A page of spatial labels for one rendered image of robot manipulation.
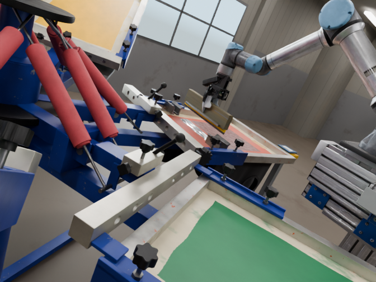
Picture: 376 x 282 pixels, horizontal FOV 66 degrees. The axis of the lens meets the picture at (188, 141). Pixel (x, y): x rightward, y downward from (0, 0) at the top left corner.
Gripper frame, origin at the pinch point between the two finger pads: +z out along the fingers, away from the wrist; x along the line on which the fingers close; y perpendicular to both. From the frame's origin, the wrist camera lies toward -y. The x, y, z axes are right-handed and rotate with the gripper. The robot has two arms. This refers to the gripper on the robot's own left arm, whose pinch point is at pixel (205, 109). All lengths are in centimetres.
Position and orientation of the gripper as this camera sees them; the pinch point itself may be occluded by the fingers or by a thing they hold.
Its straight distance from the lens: 151.3
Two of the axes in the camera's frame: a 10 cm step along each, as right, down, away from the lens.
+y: 5.5, 4.8, -6.8
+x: 7.6, 0.7, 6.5
